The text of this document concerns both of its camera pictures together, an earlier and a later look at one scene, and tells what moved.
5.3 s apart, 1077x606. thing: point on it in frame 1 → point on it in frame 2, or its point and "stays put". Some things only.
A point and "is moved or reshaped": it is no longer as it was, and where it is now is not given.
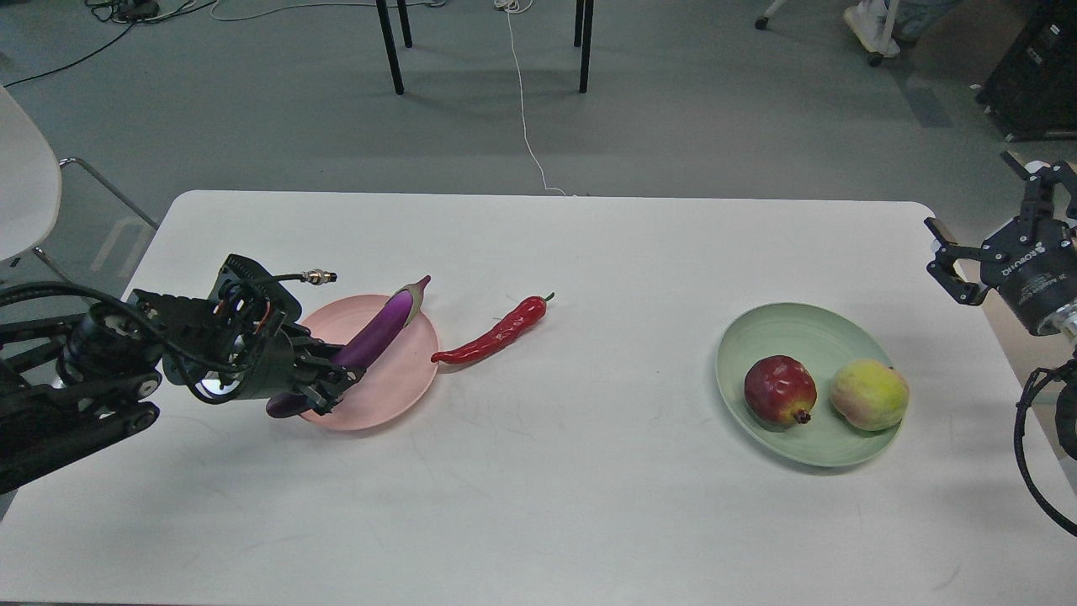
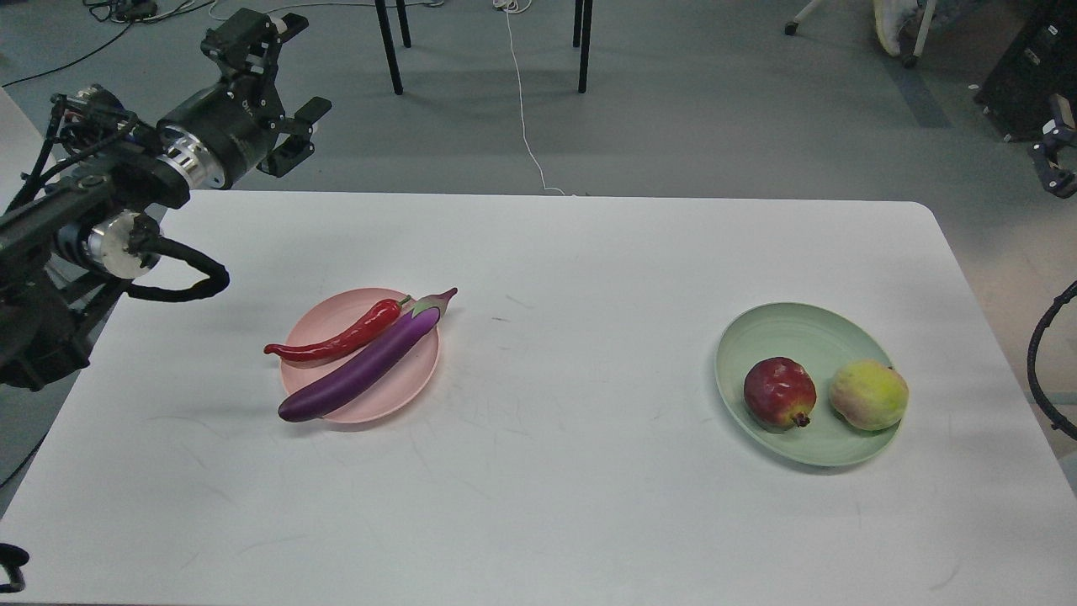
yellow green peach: x=870 y=395 stays put
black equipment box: x=1032 y=91 stays put
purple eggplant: x=373 y=340 is moved or reshaped
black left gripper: x=238 y=344 → x=216 y=136
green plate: x=821 y=340 stays put
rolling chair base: x=870 y=23 → x=901 y=25
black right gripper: x=1032 y=261 → x=1053 y=155
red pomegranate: x=779 y=391 stays put
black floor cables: x=135 y=12 stays put
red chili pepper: x=522 y=318 → x=358 y=332
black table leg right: x=586 y=40 stays put
